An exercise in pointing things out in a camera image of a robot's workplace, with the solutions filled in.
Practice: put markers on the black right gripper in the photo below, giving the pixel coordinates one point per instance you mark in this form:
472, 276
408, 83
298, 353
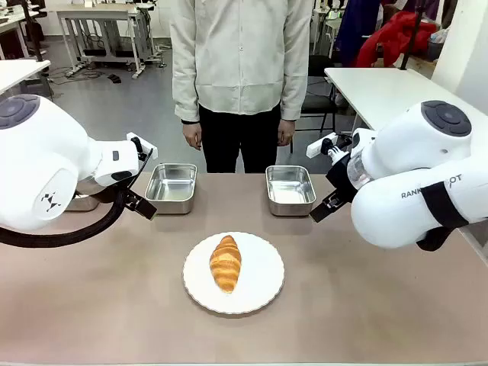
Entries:
341, 179

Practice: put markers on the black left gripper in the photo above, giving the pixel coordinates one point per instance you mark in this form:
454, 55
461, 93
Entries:
127, 193

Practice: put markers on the person's right forearm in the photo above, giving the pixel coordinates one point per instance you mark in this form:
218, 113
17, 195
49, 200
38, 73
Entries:
185, 91

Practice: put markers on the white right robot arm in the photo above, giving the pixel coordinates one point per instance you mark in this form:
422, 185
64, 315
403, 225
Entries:
400, 221

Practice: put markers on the person's left forearm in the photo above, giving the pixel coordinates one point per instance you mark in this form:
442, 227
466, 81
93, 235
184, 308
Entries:
294, 91

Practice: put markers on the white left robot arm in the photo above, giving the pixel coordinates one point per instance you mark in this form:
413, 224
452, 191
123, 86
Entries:
38, 160

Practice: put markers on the steel rectangular container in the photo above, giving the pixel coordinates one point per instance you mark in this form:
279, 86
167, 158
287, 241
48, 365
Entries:
290, 188
84, 204
171, 187

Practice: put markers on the golden croissant bread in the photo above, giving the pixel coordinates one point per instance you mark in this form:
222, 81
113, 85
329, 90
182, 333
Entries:
225, 263

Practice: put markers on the person's right hand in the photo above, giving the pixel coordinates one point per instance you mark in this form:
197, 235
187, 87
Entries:
191, 135

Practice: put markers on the person's left hand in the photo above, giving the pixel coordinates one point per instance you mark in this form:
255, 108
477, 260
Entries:
286, 132

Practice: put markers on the white scalloped plate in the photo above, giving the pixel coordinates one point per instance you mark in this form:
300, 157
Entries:
259, 267

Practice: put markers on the black wristband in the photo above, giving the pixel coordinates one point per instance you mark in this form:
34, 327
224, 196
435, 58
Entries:
190, 121

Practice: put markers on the black chair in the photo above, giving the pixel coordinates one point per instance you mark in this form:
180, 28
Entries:
318, 99

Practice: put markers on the large white table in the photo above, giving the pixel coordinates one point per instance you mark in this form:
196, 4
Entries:
377, 91

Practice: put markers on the black floor power strip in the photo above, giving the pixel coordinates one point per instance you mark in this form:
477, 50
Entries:
114, 78

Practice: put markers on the person in cream shirt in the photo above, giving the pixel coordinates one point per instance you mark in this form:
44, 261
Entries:
240, 57

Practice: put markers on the small white side table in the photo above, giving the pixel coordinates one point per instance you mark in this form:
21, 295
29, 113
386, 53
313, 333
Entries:
19, 72

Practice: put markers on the red jacket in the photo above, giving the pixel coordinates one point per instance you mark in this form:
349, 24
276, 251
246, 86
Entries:
392, 38

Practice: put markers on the black pole on white table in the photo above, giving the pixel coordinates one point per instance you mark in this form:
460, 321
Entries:
411, 36

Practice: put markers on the white metal workbench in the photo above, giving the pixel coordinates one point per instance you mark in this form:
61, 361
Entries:
99, 15

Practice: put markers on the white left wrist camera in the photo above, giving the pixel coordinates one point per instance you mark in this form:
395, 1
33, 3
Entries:
146, 145

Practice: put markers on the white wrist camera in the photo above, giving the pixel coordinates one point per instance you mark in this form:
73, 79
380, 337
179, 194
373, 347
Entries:
316, 146
146, 145

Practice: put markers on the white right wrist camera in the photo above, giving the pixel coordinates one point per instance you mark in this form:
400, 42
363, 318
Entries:
316, 146

